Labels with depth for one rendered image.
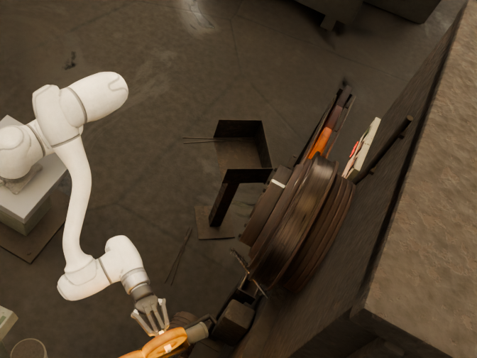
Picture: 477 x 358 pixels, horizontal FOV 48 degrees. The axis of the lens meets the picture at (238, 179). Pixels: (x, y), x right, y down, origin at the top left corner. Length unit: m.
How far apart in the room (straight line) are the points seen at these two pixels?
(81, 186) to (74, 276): 0.31
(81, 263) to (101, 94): 0.57
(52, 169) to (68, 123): 0.78
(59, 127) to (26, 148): 0.56
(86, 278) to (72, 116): 0.55
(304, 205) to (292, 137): 1.90
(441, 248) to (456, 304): 0.11
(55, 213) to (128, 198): 0.38
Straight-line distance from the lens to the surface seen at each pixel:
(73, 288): 1.93
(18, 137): 2.32
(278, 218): 1.54
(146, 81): 3.44
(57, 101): 1.80
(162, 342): 1.81
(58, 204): 2.91
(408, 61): 4.32
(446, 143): 1.25
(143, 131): 3.20
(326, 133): 2.47
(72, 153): 1.82
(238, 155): 2.46
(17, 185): 2.50
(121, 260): 1.92
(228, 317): 1.90
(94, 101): 1.82
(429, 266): 1.06
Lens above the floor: 2.57
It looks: 55 degrees down
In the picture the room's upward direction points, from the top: 24 degrees clockwise
